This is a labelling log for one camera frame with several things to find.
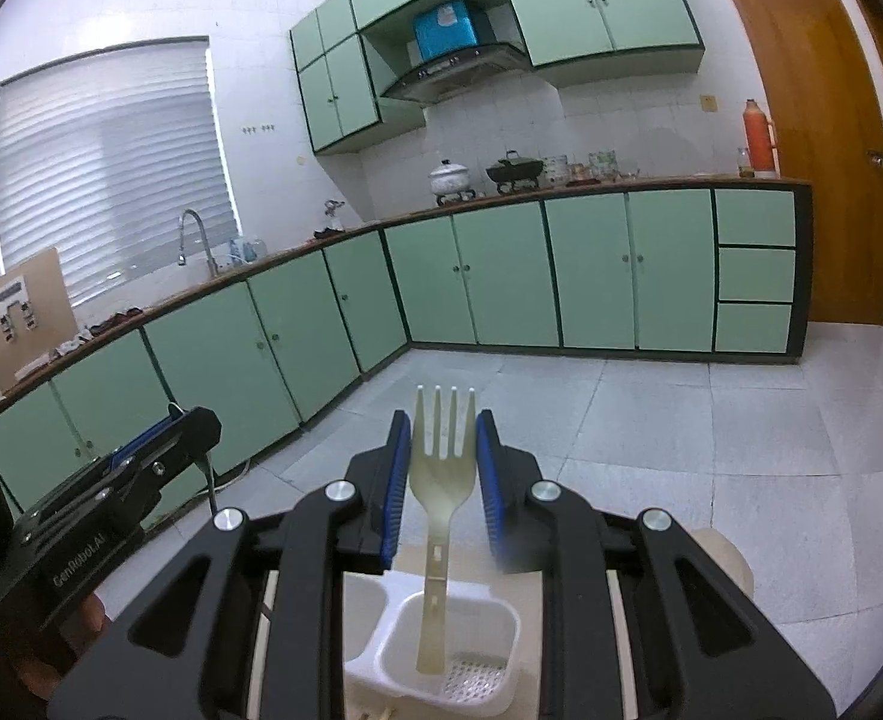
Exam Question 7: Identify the white window blinds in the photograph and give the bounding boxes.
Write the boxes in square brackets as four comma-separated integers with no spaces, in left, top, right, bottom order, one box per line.
[0,37,240,305]

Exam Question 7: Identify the glass jars on counter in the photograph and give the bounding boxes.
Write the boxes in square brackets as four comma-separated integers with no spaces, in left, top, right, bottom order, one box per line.
[542,149,640,187]

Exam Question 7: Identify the white double utensil holder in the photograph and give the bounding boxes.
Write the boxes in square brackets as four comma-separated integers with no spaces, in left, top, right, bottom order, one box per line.
[342,572,525,719]

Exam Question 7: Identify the orange thermos flask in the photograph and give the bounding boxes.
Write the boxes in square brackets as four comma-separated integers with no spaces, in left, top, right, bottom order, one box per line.
[743,98,778,177]

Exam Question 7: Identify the person's left hand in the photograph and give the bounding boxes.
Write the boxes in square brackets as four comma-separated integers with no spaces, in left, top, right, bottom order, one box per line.
[14,593,111,702]

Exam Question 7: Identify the black range hood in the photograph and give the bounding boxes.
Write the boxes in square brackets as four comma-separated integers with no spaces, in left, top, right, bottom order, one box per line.
[380,43,533,106]

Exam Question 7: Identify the small glass jar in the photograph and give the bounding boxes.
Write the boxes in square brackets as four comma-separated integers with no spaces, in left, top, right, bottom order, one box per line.
[738,148,755,179]

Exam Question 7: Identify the cardboard box with picture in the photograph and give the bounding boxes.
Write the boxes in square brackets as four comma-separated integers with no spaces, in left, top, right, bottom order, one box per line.
[0,247,79,392]

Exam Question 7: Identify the chrome kitchen faucet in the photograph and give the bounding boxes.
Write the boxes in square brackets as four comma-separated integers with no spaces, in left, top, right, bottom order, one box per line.
[176,208,220,278]

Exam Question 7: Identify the metal kettle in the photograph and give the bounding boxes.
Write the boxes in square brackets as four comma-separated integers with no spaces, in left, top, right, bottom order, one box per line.
[313,199,346,241]

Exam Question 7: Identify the green lower kitchen cabinets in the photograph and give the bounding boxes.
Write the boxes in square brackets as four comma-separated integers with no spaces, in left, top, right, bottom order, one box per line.
[0,179,814,511]

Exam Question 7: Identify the blue box on hood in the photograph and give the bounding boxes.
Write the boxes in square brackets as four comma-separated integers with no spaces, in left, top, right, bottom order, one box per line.
[414,0,494,60]

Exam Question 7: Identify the white cooking pot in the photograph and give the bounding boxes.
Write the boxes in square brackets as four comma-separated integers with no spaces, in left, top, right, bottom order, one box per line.
[428,160,476,206]

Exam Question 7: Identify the cream plastic fork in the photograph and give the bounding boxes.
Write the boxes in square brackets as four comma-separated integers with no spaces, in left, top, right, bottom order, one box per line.
[409,385,477,674]

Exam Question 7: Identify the black wok with lid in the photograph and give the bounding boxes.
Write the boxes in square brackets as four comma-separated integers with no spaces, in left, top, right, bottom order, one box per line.
[485,149,544,195]

